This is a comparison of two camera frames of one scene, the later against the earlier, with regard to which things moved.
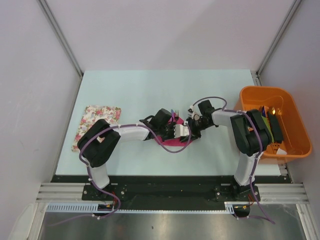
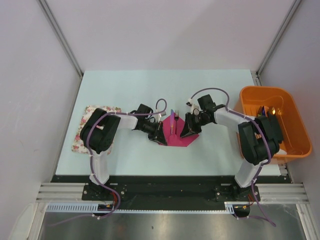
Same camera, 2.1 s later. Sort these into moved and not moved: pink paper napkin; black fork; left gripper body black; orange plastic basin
Moved: left gripper body black
Not moved: black fork; pink paper napkin; orange plastic basin
